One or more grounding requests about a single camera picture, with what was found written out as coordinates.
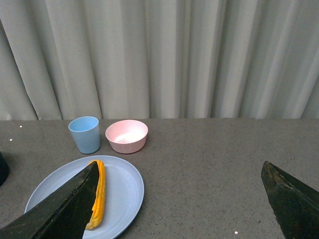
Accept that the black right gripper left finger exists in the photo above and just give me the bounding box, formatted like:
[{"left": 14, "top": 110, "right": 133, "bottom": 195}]
[{"left": 0, "top": 162, "right": 99, "bottom": 239}]

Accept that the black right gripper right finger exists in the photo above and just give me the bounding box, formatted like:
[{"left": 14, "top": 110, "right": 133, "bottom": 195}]
[{"left": 261, "top": 161, "right": 319, "bottom": 239}]

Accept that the light blue plate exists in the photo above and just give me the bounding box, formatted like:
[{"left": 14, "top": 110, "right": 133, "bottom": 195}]
[{"left": 24, "top": 155, "right": 144, "bottom": 239}]

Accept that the dark blue saucepan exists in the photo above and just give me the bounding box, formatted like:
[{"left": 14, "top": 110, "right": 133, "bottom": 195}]
[{"left": 0, "top": 152, "right": 10, "bottom": 186}]

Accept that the light blue cup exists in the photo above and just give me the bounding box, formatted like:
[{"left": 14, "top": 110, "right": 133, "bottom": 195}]
[{"left": 68, "top": 116, "right": 100, "bottom": 154}]

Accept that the pink bowl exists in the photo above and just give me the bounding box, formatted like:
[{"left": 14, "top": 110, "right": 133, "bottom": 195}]
[{"left": 105, "top": 119, "right": 149, "bottom": 154}]

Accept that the grey curtain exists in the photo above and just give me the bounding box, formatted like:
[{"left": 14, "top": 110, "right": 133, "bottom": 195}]
[{"left": 0, "top": 0, "right": 319, "bottom": 120}]

